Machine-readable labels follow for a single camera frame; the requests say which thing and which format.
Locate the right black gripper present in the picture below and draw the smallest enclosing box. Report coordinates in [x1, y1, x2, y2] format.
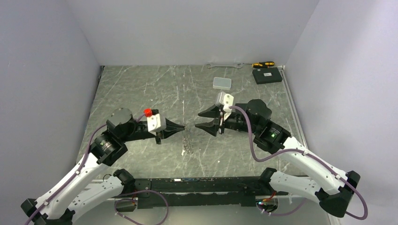
[195, 104, 260, 136]

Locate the metal keyring disc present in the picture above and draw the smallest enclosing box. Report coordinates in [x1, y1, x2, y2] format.
[182, 124, 193, 154]

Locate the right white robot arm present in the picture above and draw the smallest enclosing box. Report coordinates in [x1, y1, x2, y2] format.
[196, 99, 360, 218]

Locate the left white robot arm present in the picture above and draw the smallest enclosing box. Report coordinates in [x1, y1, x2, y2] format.
[21, 108, 185, 225]

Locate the white plastic box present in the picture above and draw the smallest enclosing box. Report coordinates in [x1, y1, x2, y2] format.
[213, 77, 232, 90]

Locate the silver open-end wrench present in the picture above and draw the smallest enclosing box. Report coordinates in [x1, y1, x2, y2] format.
[207, 62, 243, 69]

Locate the black rectangular box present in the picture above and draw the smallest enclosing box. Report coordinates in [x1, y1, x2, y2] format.
[252, 67, 283, 84]

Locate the yellow black screwdriver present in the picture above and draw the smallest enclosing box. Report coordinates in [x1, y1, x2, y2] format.
[252, 61, 275, 69]

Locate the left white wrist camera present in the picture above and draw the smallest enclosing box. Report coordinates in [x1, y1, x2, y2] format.
[143, 108, 167, 135]

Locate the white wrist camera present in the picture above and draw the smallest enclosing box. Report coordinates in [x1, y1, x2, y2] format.
[215, 91, 234, 120]
[143, 108, 167, 135]

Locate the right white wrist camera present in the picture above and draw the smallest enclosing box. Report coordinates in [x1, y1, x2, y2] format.
[215, 91, 234, 120]

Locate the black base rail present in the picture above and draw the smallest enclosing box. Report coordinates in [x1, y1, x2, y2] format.
[111, 169, 277, 209]

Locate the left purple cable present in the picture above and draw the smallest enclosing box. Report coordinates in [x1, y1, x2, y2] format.
[23, 113, 170, 225]

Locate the purple cable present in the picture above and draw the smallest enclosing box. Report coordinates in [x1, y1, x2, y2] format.
[23, 113, 170, 225]
[229, 105, 369, 220]

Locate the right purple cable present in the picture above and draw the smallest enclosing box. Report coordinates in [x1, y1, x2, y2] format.
[229, 105, 369, 220]

